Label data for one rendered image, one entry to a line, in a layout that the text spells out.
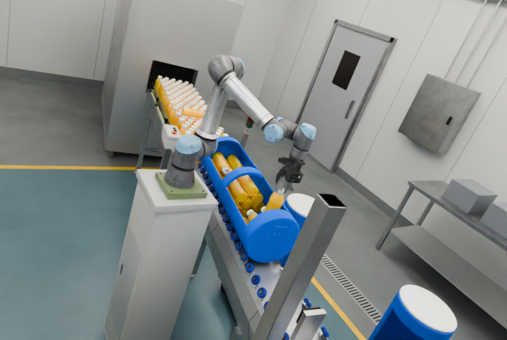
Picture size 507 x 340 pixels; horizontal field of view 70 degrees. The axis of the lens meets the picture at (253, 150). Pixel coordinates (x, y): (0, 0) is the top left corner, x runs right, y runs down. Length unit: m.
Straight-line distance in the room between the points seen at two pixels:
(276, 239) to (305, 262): 0.80
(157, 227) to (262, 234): 0.49
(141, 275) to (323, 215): 1.22
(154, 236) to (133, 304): 0.44
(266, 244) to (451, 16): 4.17
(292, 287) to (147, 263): 1.00
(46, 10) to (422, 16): 5.12
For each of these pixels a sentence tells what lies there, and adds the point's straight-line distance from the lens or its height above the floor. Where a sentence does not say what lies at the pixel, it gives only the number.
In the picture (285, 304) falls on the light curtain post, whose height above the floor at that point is 1.37.
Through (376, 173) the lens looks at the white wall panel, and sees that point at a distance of 5.52.
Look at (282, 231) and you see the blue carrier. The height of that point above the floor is 1.15.
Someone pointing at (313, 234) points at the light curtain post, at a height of 1.61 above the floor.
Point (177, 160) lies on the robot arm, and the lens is 1.73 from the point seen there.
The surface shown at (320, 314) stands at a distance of 1.58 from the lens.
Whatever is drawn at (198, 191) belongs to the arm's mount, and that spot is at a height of 1.18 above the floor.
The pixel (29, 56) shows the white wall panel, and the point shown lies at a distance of 6.26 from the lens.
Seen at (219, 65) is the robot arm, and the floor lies 1.79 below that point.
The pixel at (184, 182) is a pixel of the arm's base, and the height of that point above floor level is 1.22.
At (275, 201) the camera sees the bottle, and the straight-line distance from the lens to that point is 1.76.
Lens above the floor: 2.08
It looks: 22 degrees down
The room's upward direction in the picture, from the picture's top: 20 degrees clockwise
